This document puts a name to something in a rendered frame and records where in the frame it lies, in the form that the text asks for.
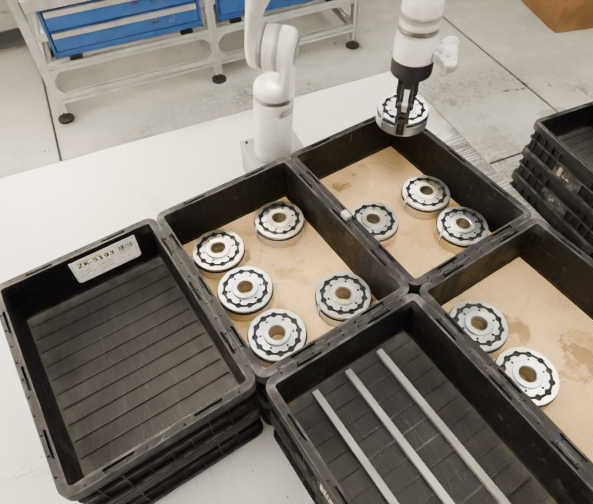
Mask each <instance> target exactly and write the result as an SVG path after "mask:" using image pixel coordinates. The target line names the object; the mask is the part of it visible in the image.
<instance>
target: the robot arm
mask: <svg viewBox="0 0 593 504"><path fill-rule="evenodd" d="M269 2H270V0H245V48H244V51H245V57H246V61H247V64H248V65H249V66H250V67H252V68H255V69H259V70H264V71H270V72H267V73H264V74H262V75H260V76H259V77H257V78H256V80H255V81H254V84H253V111H254V153H255V155H256V157H257V158H258V159H259V160H261V161H262V162H265V163H270V162H273V161H275V160H277V159H279V158H289V156H290V153H291V141H292V125H293V110H294V92H295V77H296V67H297V59H298V51H299V42H300V39H299V33H298V30H297V29H296V28H295V27H293V26H288V25H282V24H275V23H269V22H265V21H264V20H263V13H264V11H265V9H266V7H267V5H268V3H269ZM444 8H445V0H402V4H401V9H400V16H399V22H398V28H397V31H396V35H395V39H394V45H393V52H392V58H391V65H390V71H391V73H392V75H393V76H394V77H395V78H397V79H398V84H397V89H396V94H397V97H396V103H395V108H396V109H397V113H396V115H395V119H394V121H395V127H394V133H393V134H394V135H395V136H401V137H403V136H404V135H405V130H406V125H408V123H409V116H410V111H412V110H413V107H414V102H415V97H416V96H417V94H418V89H419V82H422V81H425V80H426V79H428V78H429V77H430V76H431V74H432V70H433V65H434V63H435V64H436V65H437V66H438V67H439V69H440V70H441V71H442V72H445V73H453V72H455V70H456V67H457V64H458V53H459V39H458V37H457V36H454V35H450V36H447V37H445V38H444V39H442V40H440V41H439V32H440V27H441V23H442V18H443V14H444Z"/></svg>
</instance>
